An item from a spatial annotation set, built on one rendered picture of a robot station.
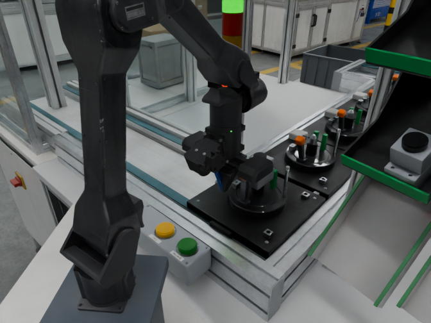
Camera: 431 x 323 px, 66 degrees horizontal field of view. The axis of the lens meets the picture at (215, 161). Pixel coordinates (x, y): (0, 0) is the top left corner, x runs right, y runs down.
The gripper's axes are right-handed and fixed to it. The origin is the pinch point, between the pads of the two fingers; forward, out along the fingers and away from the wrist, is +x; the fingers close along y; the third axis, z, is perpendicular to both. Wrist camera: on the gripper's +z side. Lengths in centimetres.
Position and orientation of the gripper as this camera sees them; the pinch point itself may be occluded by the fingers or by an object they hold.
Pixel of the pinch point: (224, 177)
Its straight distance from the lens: 66.0
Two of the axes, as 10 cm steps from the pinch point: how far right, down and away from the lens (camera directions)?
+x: 0.0, 8.5, 5.2
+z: -6.8, 3.8, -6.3
